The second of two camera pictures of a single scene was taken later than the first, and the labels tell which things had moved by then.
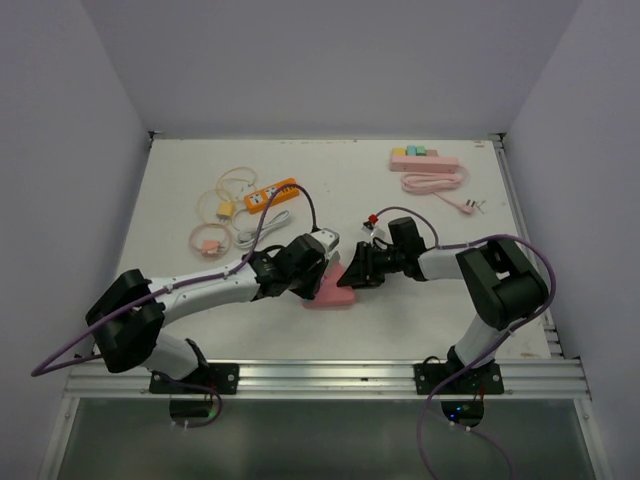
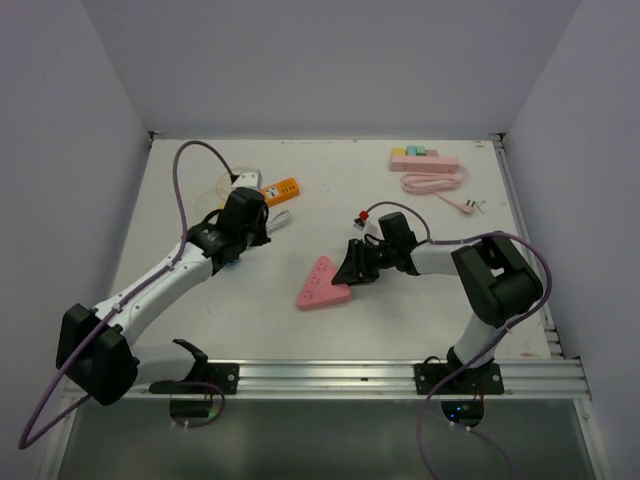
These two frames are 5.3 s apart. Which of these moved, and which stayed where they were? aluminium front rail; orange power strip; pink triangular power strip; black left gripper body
Moved: black left gripper body
Stayed: orange power strip; aluminium front rail; pink triangular power strip
